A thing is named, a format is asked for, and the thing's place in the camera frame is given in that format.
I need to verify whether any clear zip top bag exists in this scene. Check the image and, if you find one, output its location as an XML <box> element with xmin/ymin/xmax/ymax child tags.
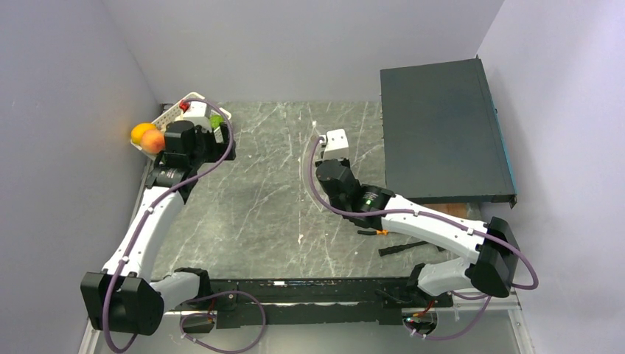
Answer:
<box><xmin>300</xmin><ymin>121</ymin><xmax>342</xmax><ymax>211</ymax></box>

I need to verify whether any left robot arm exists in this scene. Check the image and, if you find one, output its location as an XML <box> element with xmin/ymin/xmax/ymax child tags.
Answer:
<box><xmin>80</xmin><ymin>118</ymin><xmax>236</xmax><ymax>336</ymax></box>

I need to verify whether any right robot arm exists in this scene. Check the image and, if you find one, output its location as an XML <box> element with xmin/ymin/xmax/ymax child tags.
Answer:
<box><xmin>310</xmin><ymin>159</ymin><xmax>520</xmax><ymax>306</ymax></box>

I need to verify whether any green lime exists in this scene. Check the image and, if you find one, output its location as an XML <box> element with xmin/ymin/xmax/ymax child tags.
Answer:
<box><xmin>209</xmin><ymin>114</ymin><xmax>225</xmax><ymax>130</ymax></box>

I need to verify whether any yellow lemon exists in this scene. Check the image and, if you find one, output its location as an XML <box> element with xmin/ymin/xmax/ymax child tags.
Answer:
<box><xmin>130</xmin><ymin>122</ymin><xmax>157</xmax><ymax>145</ymax></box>

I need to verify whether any black tool on table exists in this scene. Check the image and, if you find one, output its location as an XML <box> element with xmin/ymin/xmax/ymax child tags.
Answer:
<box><xmin>357</xmin><ymin>229</ymin><xmax>428</xmax><ymax>257</ymax></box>

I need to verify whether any dark green metal box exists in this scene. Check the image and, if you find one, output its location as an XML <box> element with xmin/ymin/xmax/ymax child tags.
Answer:
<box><xmin>380</xmin><ymin>57</ymin><xmax>517</xmax><ymax>207</ymax></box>

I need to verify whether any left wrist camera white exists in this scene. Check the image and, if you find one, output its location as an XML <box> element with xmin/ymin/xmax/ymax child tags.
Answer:
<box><xmin>178</xmin><ymin>101</ymin><xmax>212</xmax><ymax>132</ymax></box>

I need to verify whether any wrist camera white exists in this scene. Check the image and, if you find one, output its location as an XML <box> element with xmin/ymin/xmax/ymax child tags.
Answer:
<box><xmin>178</xmin><ymin>101</ymin><xmax>212</xmax><ymax>132</ymax></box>
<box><xmin>321</xmin><ymin>129</ymin><xmax>349</xmax><ymax>160</ymax></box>

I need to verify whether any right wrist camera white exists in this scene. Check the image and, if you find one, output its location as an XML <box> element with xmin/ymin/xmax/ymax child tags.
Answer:
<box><xmin>321</xmin><ymin>129</ymin><xmax>349</xmax><ymax>160</ymax></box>

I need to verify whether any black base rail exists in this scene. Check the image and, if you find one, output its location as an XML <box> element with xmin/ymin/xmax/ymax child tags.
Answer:
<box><xmin>177</xmin><ymin>277</ymin><xmax>453</xmax><ymax>329</ymax></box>

